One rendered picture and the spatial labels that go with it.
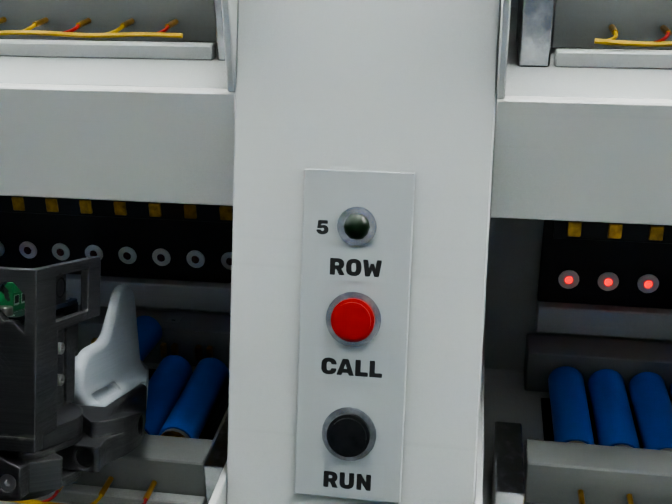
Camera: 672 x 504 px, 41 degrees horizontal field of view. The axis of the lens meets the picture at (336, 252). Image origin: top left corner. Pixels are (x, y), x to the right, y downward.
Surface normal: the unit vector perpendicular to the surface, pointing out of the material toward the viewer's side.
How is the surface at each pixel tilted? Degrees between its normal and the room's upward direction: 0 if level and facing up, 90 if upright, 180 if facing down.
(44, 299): 90
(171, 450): 19
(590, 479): 109
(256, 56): 90
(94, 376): 90
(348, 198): 90
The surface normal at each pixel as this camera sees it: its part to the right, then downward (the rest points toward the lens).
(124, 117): -0.16, 0.42
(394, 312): -0.15, 0.10
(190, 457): -0.02, -0.91
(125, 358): 0.99, 0.05
